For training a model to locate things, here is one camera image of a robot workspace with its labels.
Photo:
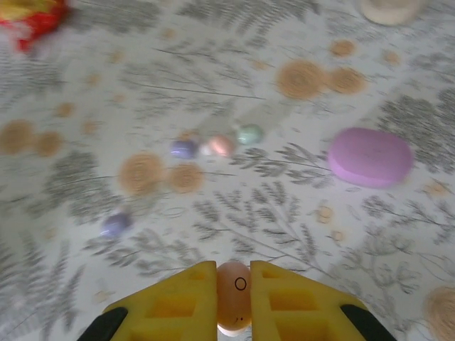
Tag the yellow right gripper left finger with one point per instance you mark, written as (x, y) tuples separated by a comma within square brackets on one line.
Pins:
[(170, 312)]

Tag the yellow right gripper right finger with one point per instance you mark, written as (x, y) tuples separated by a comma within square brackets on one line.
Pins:
[(295, 312)]

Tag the orange egg-shaped candy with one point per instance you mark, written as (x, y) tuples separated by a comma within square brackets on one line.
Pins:
[(232, 302)]

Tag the purple earbud charging case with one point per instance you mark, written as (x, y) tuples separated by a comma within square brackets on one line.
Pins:
[(369, 158)]

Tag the glass jar with black lid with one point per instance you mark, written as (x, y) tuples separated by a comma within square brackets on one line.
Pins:
[(389, 10)]

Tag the red yellow snack packet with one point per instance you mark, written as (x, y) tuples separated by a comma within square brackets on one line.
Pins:
[(32, 14)]

